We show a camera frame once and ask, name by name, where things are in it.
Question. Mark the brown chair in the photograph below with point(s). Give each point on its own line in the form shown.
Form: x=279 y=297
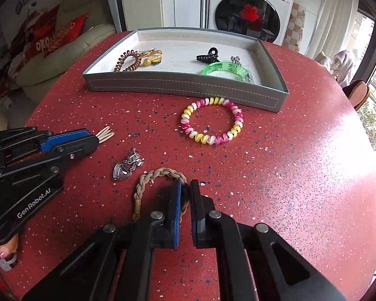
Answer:
x=358 y=94

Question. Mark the green translucent bangle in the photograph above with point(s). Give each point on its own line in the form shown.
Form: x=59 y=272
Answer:
x=222 y=68

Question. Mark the red flower door decoration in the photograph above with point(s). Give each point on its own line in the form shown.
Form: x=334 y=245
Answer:
x=250 y=12

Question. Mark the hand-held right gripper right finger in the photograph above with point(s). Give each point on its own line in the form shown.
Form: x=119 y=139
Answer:
x=200 y=222

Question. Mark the white cabinet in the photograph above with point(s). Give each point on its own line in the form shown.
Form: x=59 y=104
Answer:
x=150 y=3

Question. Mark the silver rhinestone brooch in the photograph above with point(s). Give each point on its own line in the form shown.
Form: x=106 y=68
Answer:
x=236 y=60

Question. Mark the person's left hand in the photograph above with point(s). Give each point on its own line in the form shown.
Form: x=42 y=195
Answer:
x=7 y=247

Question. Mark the silver heart pendant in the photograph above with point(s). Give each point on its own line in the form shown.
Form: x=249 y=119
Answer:
x=120 y=171

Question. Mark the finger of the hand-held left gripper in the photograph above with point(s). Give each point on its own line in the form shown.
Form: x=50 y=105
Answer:
x=78 y=150
x=62 y=139

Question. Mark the red printed cushion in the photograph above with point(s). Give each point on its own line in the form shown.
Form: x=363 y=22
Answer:
x=42 y=42

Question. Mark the beige knot hair clip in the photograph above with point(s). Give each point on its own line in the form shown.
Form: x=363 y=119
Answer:
x=106 y=134

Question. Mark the grey jewelry tray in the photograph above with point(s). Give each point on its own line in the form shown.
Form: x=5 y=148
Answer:
x=175 y=86

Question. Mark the cream sofa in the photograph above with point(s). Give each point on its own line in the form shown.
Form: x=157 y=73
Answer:
x=72 y=65

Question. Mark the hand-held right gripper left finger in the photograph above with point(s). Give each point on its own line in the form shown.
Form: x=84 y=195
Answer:
x=175 y=213

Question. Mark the small red cushion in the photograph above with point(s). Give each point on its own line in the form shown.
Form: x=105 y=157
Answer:
x=73 y=28

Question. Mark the black hair claw clip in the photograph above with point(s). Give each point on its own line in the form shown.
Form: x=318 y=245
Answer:
x=206 y=58

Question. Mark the white curtain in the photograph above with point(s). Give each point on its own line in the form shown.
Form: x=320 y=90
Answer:
x=332 y=15

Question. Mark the white towel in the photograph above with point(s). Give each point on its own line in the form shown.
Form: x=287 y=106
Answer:
x=341 y=61

